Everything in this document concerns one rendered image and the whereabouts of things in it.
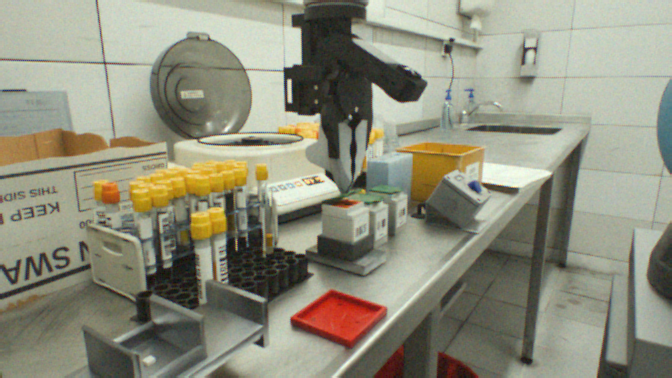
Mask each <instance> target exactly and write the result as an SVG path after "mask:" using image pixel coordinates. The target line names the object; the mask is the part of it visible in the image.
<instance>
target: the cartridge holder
mask: <svg viewBox="0 0 672 378"><path fill-rule="evenodd" d="M373 239H374V234H373V233H369V234H368V235H366V236H364V237H363V238H361V239H358V240H356V241H354V242H353V243H352V242H348V241H344V240H339V239H335V238H331V237H327V236H322V234H320V235H317V245H315V246H313V247H311V248H309V249H306V250H305V254H306V255H307V259H310V261H313V260H314V262H319V263H322V264H327V265H330V266H334V267H337V268H341V269H345V270H348V271H352V272H354V273H357V274H361V275H365V274H367V273H368V272H370V271H371V270H373V269H374V268H375V267H378V266H379V265H381V264H382V263H384V262H385V261H386V252H385V251H381V250H376V249H373Z"/></svg>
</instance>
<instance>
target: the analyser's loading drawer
mask: <svg viewBox="0 0 672 378"><path fill-rule="evenodd" d="M205 285H206V298H207V303H206V304H204V305H201V306H199V307H197V308H195V309H193V310H190V309H186V308H184V307H182V306H180V305H177V304H174V303H172V302H170V301H167V300H165V299H163V297H161V296H157V295H155V294H152V295H151V298H150V299H149V300H150V308H151V318H152V321H150V322H147V323H145V324H143V326H141V327H139V328H137V329H134V330H132V331H130V332H128V333H126V334H124V335H121V336H119V337H118V338H117V339H115V340H112V339H110V338H107V336H106V335H104V334H102V333H101V332H99V331H97V330H95V329H93V328H91V327H89V326H87V325H83V326H82V328H80V329H83V332H84V339H85V345H86V352H87V358H88V365H86V366H85V367H83V368H80V369H78V370H76V371H74V372H72V373H70V374H67V375H65V376H63V377H61V378H203V377H205V376H206V375H209V374H210V373H212V371H213V370H215V369H216V368H217V367H219V366H220V365H223V364H224V363H226V362H227V361H229V360H230V358H232V357H233V356H234V355H237V354H238V353H240V352H241V351H243V350H244V349H246V348H247V347H249V345H251V344H252V343H253V344H256V345H258V346H260V348H262V349H266V348H267V346H269V345H270V339H269V315H268V299H266V298H263V297H260V296H257V295H254V294H251V293H249V292H245V291H242V290H240V289H237V287H234V286H230V285H228V284H225V283H222V282H220V281H217V280H213V279H208V280H206V281H205ZM149 356H152V357H154V358H155V359H156V362H155V363H154V364H152V365H149V366H146V365H144V364H143V359H145V358H147V357H149Z"/></svg>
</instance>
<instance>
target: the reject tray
mask: <svg viewBox="0 0 672 378"><path fill-rule="evenodd" d="M386 314H387V307H384V306H381V304H378V303H374V302H371V301H368V300H365V299H361V298H357V297H354V296H351V295H348V294H345V293H340V291H337V290H334V289H330V290H328V291H327V293H325V294H323V295H322V296H320V297H319V298H317V299H316V300H314V301H313V302H311V303H309V304H308V305H306V307H305V308H303V309H302V310H300V311H299V312H297V313H296V314H293V315H292V316H291V317H290V325H292V326H296V327H298V328H301V329H303V330H306V331H308V332H312V333H314V334H317V336H319V337H322V338H324V339H328V340H330V341H333V342H335V343H338V344H341V345H344V346H347V347H349V348H352V347H353V346H354V345H355V344H356V343H357V342H359V341H360V340H361V339H362V338H363V337H364V336H365V334H366V333H367V332H368V331H369V330H371V329H372V328H373V327H375V326H376V325H377V324H378V323H379V322H380V321H381V319H382V318H383V317H384V316H385V315H386Z"/></svg>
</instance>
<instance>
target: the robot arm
mask: <svg viewBox="0 0 672 378"><path fill-rule="evenodd" d="M303 5H304V6H305V7H306V8H305V9H304V13H299V15H294V14H291V27H297V28H301V65H300V64H292V67H283V71H284V108H285V112H293V113H298V115H302V116H316V114H320V124H319V127H318V140H317V141H316V142H314V143H312V144H310V145H309V146H306V148H305V157H306V159H308V161H309V162H310V163H312V164H314V165H317V166H319V167H321V168H323V169H326V170H328V171H330V172H331V174H332V175H333V179H334V182H335V184H336V186H337V188H338V190H339V193H340V194H346V193H349V191H350V189H351V187H352V185H353V183H354V182H355V180H356V177H357V175H358V171H359V169H360V167H362V164H363V161H364V158H365V152H366V151H367V149H368V144H369V140H370V134H371V130H372V123H373V106H372V100H373V94H372V83H373V84H376V85H377V86H378V87H380V88H381V89H383V91H384V93H385V94H386V95H387V96H388V97H390V98H391V99H394V100H396V101H397V102H400V103H405V102H416V101H418V100H419V98H420V97H421V95H422V93H424V91H425V89H426V87H427V86H428V82H427V81H426V80H424V79H422V78H421V74H419V73H418V72H417V71H415V70H414V69H412V68H410V67H408V66H405V65H402V64H399V63H398V62H396V61H395V59H393V58H392V57H389V56H388V55H386V54H385V53H383V52H382V51H380V50H379V49H377V48H376V47H373V46H372V45H370V43H368V42H367V41H365V40H364V39H362V38H361V37H359V36H357V35H355V34H352V32H351V26H352V25H359V24H364V23H366V22H367V9H366V8H365V7H367V6H368V5H369V0H303ZM287 80H291V102H288V83H287ZM349 115H351V116H352V119H351V118H350V117H349ZM656 125H657V140H658V147H659V151H660V154H661V157H662V161H663V163H664V165H665V167H666V169H667V170H668V172H669V175H671V176H672V76H671V77H670V79H669V81H668V83H667V86H666V88H665V90H664V92H663V95H662V98H661V102H660V105H659V110H658V119H656ZM646 276H647V280H648V281H649V283H650V284H651V285H652V286H654V287H655V288H656V290H657V291H658V292H659V293H661V294H662V295H664V296H665V297H667V298H669V299H671V300H672V221H671V222H670V224H668V225H667V227H666V228H665V230H664V232H663V234H662V235H661V237H660V239H659V240H658V242H657V243H656V245H655V247H653V249H652V250H651V253H650V255H649V262H648V267H647V273H646Z"/></svg>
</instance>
